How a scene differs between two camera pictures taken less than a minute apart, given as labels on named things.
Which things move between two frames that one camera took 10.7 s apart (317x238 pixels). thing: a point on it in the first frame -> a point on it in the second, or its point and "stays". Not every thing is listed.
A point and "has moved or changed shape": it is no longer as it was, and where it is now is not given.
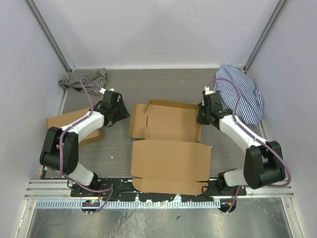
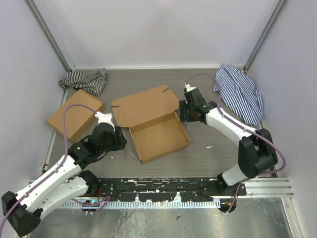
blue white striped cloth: (250, 109) stays
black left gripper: (124, 113) -> (120, 142)
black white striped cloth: (90, 81) stays
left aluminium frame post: (50, 34) stays
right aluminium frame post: (272, 20) stays
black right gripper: (200, 120) -> (184, 116)
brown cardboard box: (166, 157) has moved or changed shape
